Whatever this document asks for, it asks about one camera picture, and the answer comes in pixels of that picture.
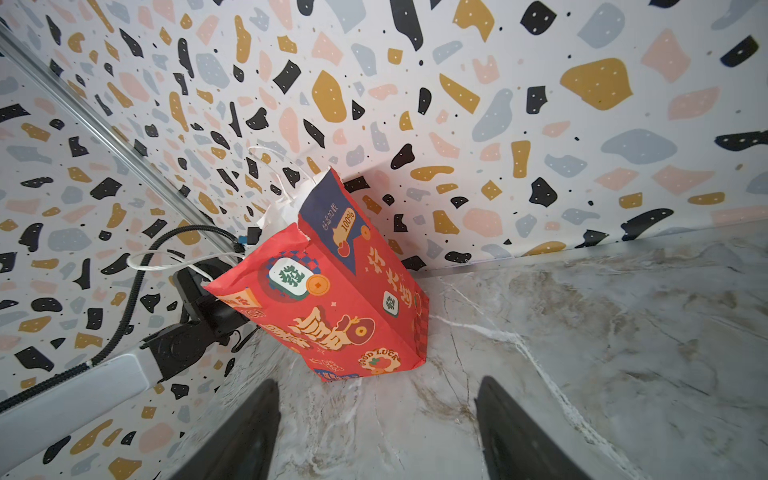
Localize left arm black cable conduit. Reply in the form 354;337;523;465
0;224;247;414

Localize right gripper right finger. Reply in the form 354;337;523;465
475;376;589;480

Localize left corner aluminium post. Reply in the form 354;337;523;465
1;24;213;225

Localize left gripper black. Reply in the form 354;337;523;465
141;258;249;381

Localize red paper gift bag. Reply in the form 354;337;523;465
205;168;429;382

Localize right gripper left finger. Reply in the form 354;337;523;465
172;379;281;480

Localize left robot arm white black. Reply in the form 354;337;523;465
1;258;248;474

